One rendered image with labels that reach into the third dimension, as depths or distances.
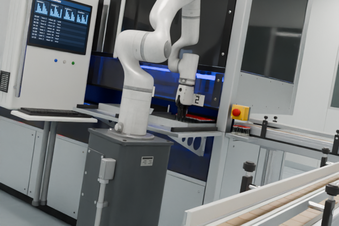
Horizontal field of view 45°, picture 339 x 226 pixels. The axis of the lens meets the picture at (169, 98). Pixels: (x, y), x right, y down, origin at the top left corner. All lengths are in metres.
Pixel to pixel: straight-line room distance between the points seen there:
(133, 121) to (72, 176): 1.33
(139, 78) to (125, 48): 0.14
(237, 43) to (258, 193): 1.54
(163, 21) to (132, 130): 0.46
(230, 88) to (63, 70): 1.03
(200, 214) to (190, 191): 1.77
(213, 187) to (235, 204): 1.61
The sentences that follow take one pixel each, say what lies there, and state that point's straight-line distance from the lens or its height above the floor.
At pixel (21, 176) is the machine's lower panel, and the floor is 0.21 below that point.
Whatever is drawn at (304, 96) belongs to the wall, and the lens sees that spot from 6.80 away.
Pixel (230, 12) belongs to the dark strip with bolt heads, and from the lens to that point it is 2.20.
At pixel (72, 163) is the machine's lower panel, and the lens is 2.87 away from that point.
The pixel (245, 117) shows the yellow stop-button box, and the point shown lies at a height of 0.98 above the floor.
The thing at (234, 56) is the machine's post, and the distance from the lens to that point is 2.13.
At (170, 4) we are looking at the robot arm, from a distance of 1.76.
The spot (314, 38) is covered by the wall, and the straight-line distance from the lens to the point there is 6.87.
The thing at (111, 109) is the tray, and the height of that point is 0.90.
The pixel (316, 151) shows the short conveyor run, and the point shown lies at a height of 0.88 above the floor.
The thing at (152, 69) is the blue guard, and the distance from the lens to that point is 2.41.
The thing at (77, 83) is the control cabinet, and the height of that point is 0.99.
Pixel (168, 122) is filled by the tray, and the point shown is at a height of 0.90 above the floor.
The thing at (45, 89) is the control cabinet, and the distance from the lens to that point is 2.52.
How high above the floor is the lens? 1.12
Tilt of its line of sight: 3 degrees down
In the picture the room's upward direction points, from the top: 9 degrees clockwise
